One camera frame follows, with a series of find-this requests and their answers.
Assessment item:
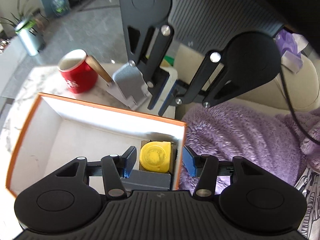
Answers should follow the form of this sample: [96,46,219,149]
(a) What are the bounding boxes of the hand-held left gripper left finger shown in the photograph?
[55,145,137,200]

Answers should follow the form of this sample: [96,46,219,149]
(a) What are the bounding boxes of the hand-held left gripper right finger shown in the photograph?
[182,145,270,198]

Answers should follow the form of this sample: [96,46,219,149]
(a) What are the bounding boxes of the black cable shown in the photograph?
[279,64,320,146]

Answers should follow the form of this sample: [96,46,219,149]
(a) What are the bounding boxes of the blue water jug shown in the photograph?
[50,0,71,18]

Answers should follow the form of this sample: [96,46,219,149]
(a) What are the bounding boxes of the yellow tape measure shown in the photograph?
[139,141,174,174]

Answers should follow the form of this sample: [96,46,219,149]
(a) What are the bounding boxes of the silver planter with plant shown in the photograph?
[0,0,47,57]

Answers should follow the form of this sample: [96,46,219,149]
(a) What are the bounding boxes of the beige sofa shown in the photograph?
[175,42,320,120]

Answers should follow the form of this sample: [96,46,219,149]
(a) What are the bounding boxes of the orange-edged white box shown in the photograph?
[5,92,188,197]

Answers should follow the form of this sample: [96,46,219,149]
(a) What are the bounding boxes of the red mug with wooden handle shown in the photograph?
[58,49,113,94]

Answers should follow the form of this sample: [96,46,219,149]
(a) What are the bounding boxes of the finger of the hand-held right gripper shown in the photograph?
[122,24,175,110]
[158,51,237,117]

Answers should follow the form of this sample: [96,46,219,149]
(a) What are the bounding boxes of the purple packet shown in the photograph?
[276,29,308,73]

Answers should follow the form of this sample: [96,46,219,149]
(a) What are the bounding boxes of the grey patterned cloth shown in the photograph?
[294,166,320,240]

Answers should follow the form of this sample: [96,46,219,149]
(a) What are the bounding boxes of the dark grey box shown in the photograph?
[121,169,172,191]

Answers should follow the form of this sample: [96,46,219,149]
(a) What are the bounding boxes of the purple fleece robe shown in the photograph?
[179,102,320,193]

